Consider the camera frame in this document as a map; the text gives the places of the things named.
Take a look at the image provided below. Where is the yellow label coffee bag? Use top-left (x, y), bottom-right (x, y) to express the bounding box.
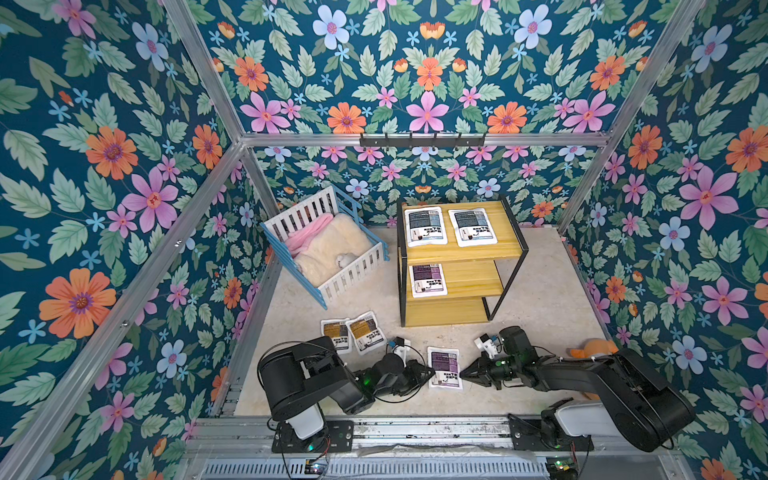
top-left (320, 318), bottom-right (352, 354)
top-left (345, 311), bottom-right (387, 355)

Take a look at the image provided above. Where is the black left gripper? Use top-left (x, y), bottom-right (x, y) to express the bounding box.
top-left (370, 361), bottom-right (437, 400)

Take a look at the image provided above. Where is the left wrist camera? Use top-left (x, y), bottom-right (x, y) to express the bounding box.
top-left (387, 336), bottom-right (411, 364)

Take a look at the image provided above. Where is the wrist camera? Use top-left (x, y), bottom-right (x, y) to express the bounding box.
top-left (474, 334), bottom-right (504, 359)
top-left (387, 336), bottom-right (411, 364)

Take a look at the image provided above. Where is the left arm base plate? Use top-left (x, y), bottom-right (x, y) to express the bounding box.
top-left (271, 420), bottom-right (355, 456)

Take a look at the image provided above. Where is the pink blanket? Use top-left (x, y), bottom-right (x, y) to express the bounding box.
top-left (285, 213), bottom-right (334, 257)

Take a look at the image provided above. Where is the white and blue toy crib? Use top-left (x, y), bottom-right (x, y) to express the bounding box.
top-left (261, 187), bottom-right (390, 308)

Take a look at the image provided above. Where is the cream fluffy blanket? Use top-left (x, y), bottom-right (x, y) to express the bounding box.
top-left (293, 213), bottom-right (373, 287)

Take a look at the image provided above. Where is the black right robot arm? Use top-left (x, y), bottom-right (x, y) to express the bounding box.
top-left (459, 326), bottom-right (696, 452)

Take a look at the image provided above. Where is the yellow wooden three-tier shelf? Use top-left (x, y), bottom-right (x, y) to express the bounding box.
top-left (397, 198), bottom-right (529, 327)

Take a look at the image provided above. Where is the purple label coffee bag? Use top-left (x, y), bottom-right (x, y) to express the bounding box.
top-left (427, 347), bottom-right (463, 390)
top-left (409, 264), bottom-right (448, 298)

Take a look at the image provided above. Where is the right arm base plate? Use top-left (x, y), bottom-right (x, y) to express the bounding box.
top-left (507, 414), bottom-right (594, 452)

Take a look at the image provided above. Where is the white perforated cable tray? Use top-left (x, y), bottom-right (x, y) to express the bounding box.
top-left (201, 457), bottom-right (549, 479)

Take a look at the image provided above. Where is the yellow label coffee bag right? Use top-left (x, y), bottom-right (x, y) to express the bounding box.
top-left (345, 311), bottom-right (387, 355)

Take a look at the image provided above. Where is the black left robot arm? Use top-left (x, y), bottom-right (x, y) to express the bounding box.
top-left (257, 336), bottom-right (436, 443)

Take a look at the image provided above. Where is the black wall hook rail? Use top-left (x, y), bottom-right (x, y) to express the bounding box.
top-left (359, 133), bottom-right (486, 149)

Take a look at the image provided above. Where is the yellow label coffee bag left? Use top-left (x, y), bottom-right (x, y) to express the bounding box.
top-left (320, 318), bottom-right (352, 354)

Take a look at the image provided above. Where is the orange plush fish toy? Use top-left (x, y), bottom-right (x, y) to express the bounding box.
top-left (568, 339), bottom-right (619, 360)

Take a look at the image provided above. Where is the grey label coffee bag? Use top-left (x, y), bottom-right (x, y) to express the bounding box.
top-left (404, 206), bottom-right (448, 248)
top-left (449, 208), bottom-right (498, 248)

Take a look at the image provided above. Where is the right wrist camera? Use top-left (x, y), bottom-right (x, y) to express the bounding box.
top-left (474, 334), bottom-right (504, 359)

